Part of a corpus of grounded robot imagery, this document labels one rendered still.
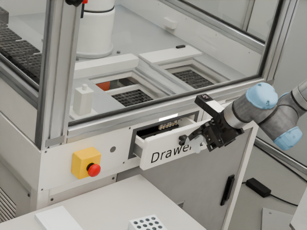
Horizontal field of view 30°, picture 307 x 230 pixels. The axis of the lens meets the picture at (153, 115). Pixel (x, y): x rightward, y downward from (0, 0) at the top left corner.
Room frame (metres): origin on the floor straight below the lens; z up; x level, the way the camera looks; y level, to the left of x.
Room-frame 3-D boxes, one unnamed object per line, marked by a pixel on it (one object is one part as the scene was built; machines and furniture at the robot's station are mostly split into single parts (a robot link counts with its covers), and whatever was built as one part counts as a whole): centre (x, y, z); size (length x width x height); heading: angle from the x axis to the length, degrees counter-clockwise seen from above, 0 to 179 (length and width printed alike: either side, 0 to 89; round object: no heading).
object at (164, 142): (1.58, -0.09, 0.87); 0.29 x 0.02 x 0.11; 136
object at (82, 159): (1.36, 0.16, 0.88); 0.07 x 0.05 x 0.07; 136
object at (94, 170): (1.34, 0.14, 0.88); 0.04 x 0.03 x 0.04; 136
